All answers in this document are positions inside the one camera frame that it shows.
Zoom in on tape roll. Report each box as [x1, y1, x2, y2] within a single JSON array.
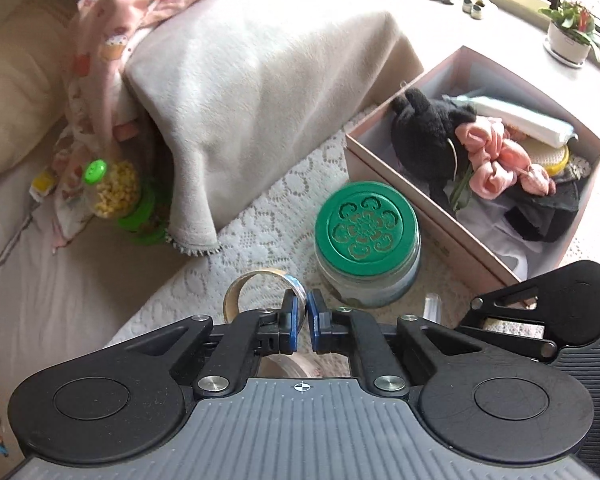
[[222, 268, 308, 322]]

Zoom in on clear plastic tube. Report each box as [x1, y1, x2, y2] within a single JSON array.
[[422, 292, 443, 323]]

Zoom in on yellow round sponge pad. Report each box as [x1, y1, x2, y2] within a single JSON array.
[[519, 136, 570, 177]]

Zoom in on pink fabric flowers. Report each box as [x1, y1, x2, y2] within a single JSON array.
[[455, 116, 556, 200]]

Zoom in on wet wipes packet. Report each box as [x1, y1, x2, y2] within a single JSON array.
[[442, 94, 579, 148]]

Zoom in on black plush toy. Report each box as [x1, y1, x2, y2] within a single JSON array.
[[390, 88, 477, 214]]

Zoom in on white lace tablecloth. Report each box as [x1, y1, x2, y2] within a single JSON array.
[[104, 104, 600, 351]]

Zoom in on green lid glass jar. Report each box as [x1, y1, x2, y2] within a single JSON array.
[[314, 181, 422, 309]]

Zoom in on pink cardboard box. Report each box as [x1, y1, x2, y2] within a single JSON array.
[[346, 47, 600, 292]]

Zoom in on green cap corn bottle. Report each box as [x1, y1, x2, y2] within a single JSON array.
[[82, 159, 170, 246]]

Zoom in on beige sofa cover cloth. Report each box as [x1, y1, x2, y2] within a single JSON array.
[[124, 0, 422, 256]]

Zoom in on potted plant white pot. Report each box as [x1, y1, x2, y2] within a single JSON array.
[[539, 0, 600, 68]]

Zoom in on pink patterned blanket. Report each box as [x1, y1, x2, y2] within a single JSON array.
[[53, 0, 199, 248]]

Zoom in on beige pillow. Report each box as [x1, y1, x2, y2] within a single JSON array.
[[0, 0, 71, 174]]

